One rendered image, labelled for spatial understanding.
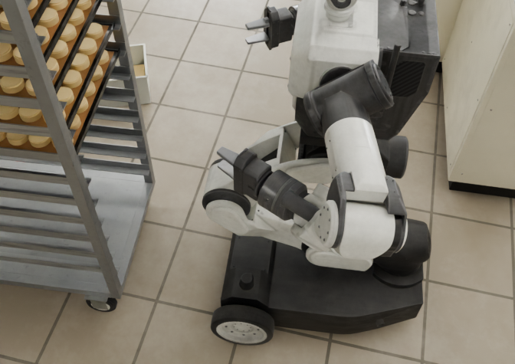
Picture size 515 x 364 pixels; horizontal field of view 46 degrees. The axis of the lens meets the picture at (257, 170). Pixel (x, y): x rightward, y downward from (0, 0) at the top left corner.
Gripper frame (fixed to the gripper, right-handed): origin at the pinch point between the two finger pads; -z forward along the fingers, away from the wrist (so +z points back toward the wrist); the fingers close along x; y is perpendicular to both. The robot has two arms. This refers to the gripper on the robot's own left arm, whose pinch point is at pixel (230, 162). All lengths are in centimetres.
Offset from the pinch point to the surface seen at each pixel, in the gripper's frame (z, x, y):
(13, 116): -48, 1, 21
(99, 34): -54, 2, -12
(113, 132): -62, -45, -15
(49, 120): -33.0, 8.8, 20.2
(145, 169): -55, -63, -19
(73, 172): -31.8, -8.5, 19.5
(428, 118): 6, -86, -127
